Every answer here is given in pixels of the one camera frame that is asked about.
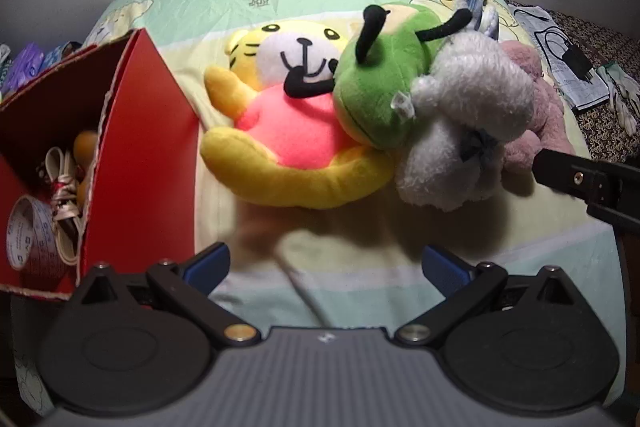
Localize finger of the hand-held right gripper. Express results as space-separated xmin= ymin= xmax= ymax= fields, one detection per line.
xmin=586 ymin=202 xmax=640 ymax=233
xmin=532 ymin=149 xmax=640 ymax=208

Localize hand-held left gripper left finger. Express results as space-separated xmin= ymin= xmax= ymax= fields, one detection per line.
xmin=70 ymin=243 xmax=262 ymax=348

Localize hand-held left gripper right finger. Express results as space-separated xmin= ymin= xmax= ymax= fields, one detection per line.
xmin=394 ymin=244 xmax=576 ymax=348

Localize red cardboard box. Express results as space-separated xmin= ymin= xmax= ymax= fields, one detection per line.
xmin=0 ymin=28 xmax=203 ymax=303

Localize white bunny plush toy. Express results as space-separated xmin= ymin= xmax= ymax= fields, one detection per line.
xmin=395 ymin=0 xmax=533 ymax=212

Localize yellow tiger plush toy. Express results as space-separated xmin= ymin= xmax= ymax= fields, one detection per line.
xmin=201 ymin=21 xmax=396 ymax=210

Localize green plush toy black antennae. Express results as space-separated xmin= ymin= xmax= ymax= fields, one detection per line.
xmin=284 ymin=4 xmax=473 ymax=152

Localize pink bear plush toy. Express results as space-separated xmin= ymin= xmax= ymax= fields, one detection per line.
xmin=500 ymin=39 xmax=576 ymax=175

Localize white gloves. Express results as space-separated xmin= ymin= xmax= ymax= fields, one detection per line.
xmin=597 ymin=62 xmax=640 ymax=132

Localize black charger on paper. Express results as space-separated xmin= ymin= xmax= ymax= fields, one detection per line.
xmin=510 ymin=6 xmax=611 ymax=112

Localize dark patterned cloth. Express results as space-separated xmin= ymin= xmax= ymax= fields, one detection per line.
xmin=507 ymin=0 xmax=640 ymax=165

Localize beige satin ribbon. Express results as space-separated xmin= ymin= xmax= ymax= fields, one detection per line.
xmin=44 ymin=147 xmax=87 ymax=265

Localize printed tape roll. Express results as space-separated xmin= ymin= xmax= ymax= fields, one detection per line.
xmin=6 ymin=196 xmax=68 ymax=280

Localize brown wooden gourd toy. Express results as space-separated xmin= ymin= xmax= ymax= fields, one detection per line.
xmin=73 ymin=130 xmax=99 ymax=164

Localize blue checkered cloth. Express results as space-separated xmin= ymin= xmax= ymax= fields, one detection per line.
xmin=42 ymin=41 xmax=83 ymax=68

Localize purple packet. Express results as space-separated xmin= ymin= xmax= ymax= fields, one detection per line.
xmin=0 ymin=43 xmax=46 ymax=94

